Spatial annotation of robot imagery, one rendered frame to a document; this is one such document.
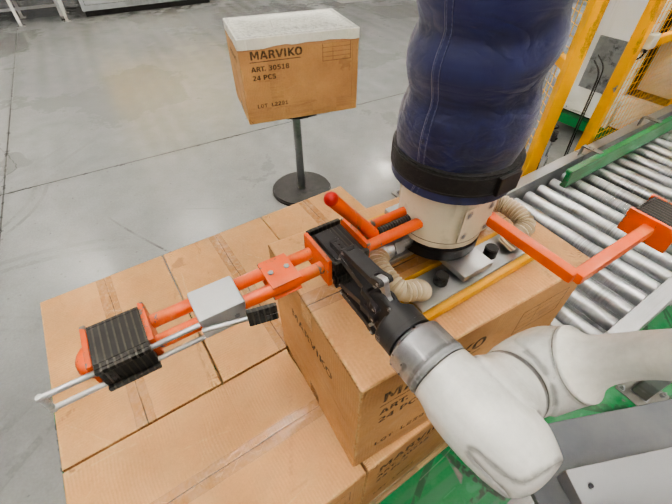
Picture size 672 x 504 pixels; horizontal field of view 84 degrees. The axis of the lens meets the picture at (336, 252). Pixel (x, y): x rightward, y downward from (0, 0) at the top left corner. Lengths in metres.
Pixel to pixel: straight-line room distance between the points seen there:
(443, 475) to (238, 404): 0.85
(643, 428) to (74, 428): 1.30
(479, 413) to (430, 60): 0.44
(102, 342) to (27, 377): 1.58
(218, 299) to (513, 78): 0.50
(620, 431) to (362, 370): 0.56
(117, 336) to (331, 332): 0.34
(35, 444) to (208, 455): 1.02
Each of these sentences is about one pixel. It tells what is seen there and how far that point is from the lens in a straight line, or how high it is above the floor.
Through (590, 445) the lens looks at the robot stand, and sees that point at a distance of 0.96.
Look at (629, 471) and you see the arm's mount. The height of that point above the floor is 0.79.
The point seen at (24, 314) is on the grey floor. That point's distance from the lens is 2.44.
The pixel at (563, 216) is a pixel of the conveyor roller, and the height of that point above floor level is 0.54.
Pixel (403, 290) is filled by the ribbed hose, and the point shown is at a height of 1.02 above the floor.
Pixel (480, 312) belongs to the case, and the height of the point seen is 0.94.
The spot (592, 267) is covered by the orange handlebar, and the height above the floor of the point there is 1.08.
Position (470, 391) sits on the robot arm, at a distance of 0.48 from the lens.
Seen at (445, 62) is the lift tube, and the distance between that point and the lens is 0.56.
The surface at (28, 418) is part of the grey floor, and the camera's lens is 2.05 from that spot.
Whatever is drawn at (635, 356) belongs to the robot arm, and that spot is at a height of 1.16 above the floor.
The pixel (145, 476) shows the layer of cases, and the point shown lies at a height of 0.54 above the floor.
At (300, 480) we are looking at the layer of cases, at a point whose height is 0.54.
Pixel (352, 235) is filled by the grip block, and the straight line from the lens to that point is 0.66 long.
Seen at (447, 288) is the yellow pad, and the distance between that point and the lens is 0.76.
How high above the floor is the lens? 1.53
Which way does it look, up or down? 45 degrees down
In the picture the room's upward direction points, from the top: straight up
